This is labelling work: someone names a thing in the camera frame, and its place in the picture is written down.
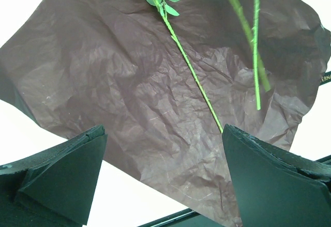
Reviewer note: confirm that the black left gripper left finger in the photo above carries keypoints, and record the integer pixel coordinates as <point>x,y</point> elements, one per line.
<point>54,187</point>

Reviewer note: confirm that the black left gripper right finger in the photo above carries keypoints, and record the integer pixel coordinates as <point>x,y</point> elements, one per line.
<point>275,187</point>

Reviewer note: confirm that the black ribbon gold lettering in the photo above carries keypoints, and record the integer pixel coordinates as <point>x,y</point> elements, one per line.
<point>324,78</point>

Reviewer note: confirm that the red flower bouquet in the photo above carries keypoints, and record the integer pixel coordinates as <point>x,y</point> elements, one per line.
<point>79,63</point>

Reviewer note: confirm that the pink bud flower stem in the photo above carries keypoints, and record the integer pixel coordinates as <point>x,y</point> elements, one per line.
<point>255,52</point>

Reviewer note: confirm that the blue hydrangea flower stem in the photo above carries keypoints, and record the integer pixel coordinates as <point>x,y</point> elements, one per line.
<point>248,30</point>

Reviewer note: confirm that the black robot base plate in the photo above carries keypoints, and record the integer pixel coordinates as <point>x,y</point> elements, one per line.
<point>187,217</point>

